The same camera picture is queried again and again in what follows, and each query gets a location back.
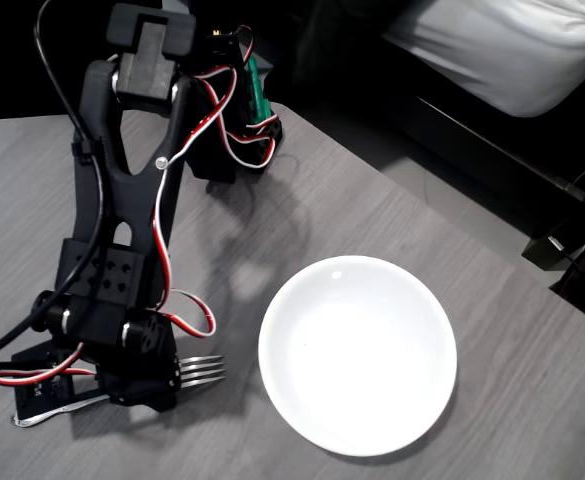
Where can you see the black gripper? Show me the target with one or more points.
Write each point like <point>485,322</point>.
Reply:
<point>139,387</point>

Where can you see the metal fork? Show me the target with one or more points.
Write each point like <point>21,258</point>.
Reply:
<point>207,372</point>

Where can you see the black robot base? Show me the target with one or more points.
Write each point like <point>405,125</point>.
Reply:
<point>217,160</point>

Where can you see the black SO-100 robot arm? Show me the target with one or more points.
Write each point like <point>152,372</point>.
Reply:
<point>137,200</point>

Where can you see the white round plate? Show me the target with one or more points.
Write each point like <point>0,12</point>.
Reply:
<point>357,355</point>

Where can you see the green circuit board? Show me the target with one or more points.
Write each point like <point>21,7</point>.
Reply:
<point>258,95</point>

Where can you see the white bed mattress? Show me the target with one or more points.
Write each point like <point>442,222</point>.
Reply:
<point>502,55</point>

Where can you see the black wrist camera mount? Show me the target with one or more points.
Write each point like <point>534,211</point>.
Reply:
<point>57,390</point>

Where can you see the dark wooden bed frame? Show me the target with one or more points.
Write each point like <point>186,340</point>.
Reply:
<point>472,150</point>

